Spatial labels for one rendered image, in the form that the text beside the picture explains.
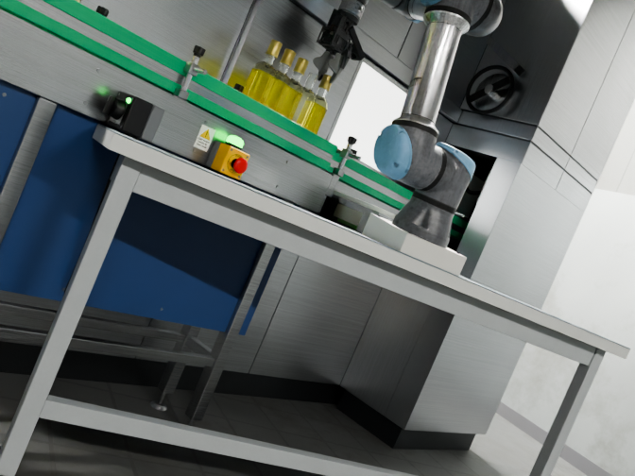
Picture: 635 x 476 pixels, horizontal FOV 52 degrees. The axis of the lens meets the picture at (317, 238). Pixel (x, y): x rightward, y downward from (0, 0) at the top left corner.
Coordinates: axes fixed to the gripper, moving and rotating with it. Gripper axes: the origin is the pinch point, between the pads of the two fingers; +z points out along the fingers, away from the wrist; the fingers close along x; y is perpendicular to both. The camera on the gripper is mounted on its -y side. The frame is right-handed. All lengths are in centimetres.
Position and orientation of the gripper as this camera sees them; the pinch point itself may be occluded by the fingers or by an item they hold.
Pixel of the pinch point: (327, 78)
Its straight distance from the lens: 210.3
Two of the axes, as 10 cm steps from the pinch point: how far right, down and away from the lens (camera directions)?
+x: 6.5, 3.0, -7.0
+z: -3.9, 9.2, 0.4
